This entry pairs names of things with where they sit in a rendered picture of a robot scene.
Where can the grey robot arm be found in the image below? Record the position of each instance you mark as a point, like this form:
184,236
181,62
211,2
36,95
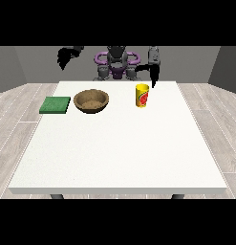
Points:
77,49
153,54

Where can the yellow cup with melon print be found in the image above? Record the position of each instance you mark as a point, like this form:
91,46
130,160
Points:
142,95

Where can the grey robot trunk purple rings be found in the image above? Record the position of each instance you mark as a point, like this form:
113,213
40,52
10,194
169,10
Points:
116,65

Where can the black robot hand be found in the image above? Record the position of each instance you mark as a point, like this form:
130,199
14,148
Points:
63,58
153,72

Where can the brown wooden bowl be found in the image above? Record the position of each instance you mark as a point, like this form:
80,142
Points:
91,100

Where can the green square pad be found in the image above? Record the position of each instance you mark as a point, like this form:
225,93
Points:
54,105

